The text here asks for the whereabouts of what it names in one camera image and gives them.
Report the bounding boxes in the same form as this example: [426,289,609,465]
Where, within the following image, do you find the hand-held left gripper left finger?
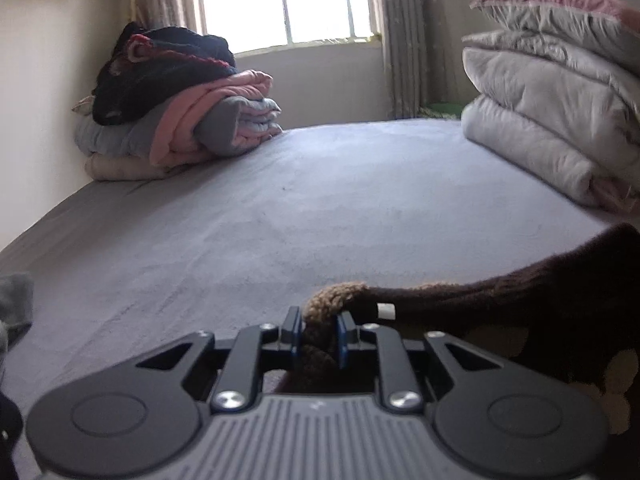
[135,306,304,413]

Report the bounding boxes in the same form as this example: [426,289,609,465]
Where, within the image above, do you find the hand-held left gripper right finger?
[336,310,507,413]

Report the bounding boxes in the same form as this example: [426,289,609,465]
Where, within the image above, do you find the brown fleece garment tan patches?
[274,223,640,436]

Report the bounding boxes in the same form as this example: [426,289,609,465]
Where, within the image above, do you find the grey bed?
[0,119,640,480]

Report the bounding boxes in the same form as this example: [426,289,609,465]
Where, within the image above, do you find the beige folded blanket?
[85,152,186,182]

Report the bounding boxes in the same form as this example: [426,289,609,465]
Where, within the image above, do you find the green cloth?
[420,102,466,121]

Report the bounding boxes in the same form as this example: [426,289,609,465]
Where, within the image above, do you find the pink folded quilt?
[150,70,283,168]

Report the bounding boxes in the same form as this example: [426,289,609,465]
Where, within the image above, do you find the grey folded blanket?
[75,100,171,157]

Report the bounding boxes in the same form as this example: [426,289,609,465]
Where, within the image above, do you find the grey garment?
[0,272,35,346]

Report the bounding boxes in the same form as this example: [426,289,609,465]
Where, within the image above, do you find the dark striped knit garment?
[91,21,238,127]

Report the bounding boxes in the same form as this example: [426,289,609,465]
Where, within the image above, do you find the window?
[192,0,383,55]

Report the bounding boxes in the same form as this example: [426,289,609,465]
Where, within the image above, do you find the pink grey pillow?
[470,0,640,68]

